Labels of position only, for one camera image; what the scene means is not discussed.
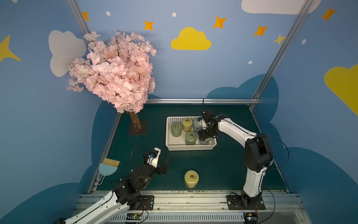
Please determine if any yellow canister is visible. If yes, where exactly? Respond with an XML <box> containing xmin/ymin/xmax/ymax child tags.
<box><xmin>182</xmin><ymin>118</ymin><xmax>193</xmax><ymax>132</ymax></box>
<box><xmin>184</xmin><ymin>170</ymin><xmax>199</xmax><ymax>189</ymax></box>

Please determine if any white perforated plastic basket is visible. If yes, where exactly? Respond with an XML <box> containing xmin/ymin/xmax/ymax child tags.
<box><xmin>166</xmin><ymin>116</ymin><xmax>217</xmax><ymax>151</ymax></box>

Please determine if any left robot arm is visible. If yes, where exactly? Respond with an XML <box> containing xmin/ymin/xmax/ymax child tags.
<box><xmin>54</xmin><ymin>157</ymin><xmax>171</xmax><ymax>224</ymax></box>

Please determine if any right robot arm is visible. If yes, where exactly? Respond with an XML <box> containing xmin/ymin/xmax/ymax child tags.
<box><xmin>198</xmin><ymin>110</ymin><xmax>273</xmax><ymax>208</ymax></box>

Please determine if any blue hand brush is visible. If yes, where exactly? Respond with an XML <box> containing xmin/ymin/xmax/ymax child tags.
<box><xmin>98</xmin><ymin>158</ymin><xmax>120</xmax><ymax>185</ymax></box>

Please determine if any pink cherry blossom tree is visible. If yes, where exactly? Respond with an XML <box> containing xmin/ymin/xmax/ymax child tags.
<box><xmin>67</xmin><ymin>31</ymin><xmax>157</xmax><ymax>130</ymax></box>

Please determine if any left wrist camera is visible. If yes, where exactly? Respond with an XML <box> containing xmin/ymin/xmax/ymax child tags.
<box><xmin>143</xmin><ymin>147</ymin><xmax>161</xmax><ymax>168</ymax></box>

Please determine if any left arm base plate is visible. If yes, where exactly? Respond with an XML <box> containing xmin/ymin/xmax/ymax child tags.
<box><xmin>130</xmin><ymin>195</ymin><xmax>155</xmax><ymax>211</ymax></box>

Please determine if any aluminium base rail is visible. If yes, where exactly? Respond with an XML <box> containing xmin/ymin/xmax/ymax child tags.
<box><xmin>74</xmin><ymin>190</ymin><xmax>311</xmax><ymax>224</ymax></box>

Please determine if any dark tree base plate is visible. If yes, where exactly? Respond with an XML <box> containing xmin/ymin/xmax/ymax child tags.
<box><xmin>128</xmin><ymin>119</ymin><xmax>149</xmax><ymax>135</ymax></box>

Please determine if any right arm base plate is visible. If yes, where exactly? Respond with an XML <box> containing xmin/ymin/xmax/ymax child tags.
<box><xmin>226</xmin><ymin>194</ymin><xmax>266</xmax><ymax>211</ymax></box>

